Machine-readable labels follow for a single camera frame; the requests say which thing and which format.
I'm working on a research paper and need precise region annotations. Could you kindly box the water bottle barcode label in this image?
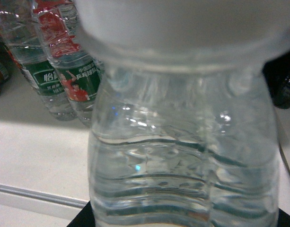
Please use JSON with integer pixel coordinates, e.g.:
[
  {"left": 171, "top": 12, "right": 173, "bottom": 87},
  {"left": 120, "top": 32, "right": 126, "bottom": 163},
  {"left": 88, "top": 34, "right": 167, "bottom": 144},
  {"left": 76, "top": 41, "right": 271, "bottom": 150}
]
[{"left": 0, "top": 0, "right": 76, "bottom": 121}]

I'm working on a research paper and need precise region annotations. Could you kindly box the cola bottle far right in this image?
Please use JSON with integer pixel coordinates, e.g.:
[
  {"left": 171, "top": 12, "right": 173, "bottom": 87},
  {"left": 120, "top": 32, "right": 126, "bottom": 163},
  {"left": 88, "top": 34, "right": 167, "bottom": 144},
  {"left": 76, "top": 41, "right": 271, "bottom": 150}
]
[{"left": 263, "top": 52, "right": 290, "bottom": 109}]

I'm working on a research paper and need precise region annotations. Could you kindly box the water bottle red players label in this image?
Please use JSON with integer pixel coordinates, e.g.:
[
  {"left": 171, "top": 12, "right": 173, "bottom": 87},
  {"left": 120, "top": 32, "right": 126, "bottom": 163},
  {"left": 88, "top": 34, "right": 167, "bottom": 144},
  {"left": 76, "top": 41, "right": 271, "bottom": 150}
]
[{"left": 31, "top": 0, "right": 101, "bottom": 127}]

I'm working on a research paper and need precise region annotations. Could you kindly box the clear water bottle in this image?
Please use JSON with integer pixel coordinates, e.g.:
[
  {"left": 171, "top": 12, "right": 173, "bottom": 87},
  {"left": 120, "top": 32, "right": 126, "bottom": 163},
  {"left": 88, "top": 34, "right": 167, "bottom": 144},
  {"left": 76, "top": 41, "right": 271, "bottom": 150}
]
[{"left": 75, "top": 0, "right": 290, "bottom": 227}]

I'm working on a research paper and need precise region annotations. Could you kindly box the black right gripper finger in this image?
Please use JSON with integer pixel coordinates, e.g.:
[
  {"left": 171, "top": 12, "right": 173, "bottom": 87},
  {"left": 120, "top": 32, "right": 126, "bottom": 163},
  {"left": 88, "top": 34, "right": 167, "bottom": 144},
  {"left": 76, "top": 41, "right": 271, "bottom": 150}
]
[{"left": 278, "top": 209, "right": 290, "bottom": 227}]

